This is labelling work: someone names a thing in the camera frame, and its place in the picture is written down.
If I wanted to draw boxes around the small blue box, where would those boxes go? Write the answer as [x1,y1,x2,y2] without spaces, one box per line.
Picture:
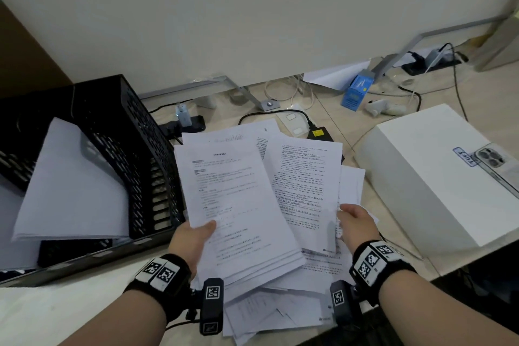
[340,69,375,110]

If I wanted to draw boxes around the black power strip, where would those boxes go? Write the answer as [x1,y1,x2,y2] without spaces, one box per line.
[402,49,467,76]
[158,114,207,138]

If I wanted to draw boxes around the white box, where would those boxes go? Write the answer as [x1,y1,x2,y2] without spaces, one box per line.
[353,103,519,255]

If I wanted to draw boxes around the grey panel with yellow note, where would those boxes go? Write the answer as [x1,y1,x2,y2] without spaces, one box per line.
[474,5,519,72]

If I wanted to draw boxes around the black power adapter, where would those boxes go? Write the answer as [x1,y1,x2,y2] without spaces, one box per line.
[307,125,345,164]

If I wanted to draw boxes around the black camera cable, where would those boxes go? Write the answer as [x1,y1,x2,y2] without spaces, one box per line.
[164,318,202,331]

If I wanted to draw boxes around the black marker wristband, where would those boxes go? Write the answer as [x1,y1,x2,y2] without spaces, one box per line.
[123,253,194,318]
[349,240,418,306]

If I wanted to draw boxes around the black power strip cable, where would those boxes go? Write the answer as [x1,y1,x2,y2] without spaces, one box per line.
[148,100,195,115]

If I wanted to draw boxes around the small white paper sheet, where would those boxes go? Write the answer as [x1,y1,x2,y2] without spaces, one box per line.
[303,59,372,92]

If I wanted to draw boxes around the black power adapter cable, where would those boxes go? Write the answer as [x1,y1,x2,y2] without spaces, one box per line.
[238,108,315,128]

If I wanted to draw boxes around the white charger plug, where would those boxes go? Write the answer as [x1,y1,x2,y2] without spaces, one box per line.
[175,103,194,128]

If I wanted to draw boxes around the long black cable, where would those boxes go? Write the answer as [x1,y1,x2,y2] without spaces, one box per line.
[440,42,469,123]

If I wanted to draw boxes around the white coiled cables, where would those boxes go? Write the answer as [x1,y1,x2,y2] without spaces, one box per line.
[264,76,315,111]

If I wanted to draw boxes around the white rectangular device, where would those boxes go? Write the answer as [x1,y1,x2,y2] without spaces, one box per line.
[277,104,313,138]

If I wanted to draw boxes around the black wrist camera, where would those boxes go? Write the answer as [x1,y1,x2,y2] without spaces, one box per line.
[329,280,356,326]
[199,278,224,336]

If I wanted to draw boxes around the white handheld device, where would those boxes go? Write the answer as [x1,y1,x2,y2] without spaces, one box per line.
[364,98,406,117]

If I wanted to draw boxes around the grey metal bracket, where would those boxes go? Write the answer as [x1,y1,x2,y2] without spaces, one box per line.
[371,15,511,83]
[139,74,281,111]

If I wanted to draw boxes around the person's left forearm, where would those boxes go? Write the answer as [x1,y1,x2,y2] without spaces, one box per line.
[58,289,169,346]

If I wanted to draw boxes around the black mesh file organizer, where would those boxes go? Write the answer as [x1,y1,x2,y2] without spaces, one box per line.
[0,74,187,288]

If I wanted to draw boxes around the pile of printed papers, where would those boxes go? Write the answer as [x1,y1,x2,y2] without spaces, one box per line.
[180,118,380,346]

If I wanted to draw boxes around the person's right hand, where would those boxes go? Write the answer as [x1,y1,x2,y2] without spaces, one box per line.
[337,203,382,255]

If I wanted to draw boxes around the short black cable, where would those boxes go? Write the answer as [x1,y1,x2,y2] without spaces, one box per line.
[397,84,422,112]

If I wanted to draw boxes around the person's right forearm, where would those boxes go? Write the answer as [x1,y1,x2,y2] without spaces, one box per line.
[379,268,519,346]

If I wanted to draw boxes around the grey plug adapter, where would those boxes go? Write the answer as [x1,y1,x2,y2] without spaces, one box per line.
[425,48,451,71]

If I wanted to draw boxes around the brown cardboard sheet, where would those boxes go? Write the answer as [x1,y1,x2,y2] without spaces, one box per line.
[0,0,74,99]

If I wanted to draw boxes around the person's left hand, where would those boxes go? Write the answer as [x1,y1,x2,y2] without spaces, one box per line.
[168,219,218,277]

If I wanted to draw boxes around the silver smartphone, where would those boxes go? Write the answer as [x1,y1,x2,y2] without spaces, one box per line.
[474,143,519,198]

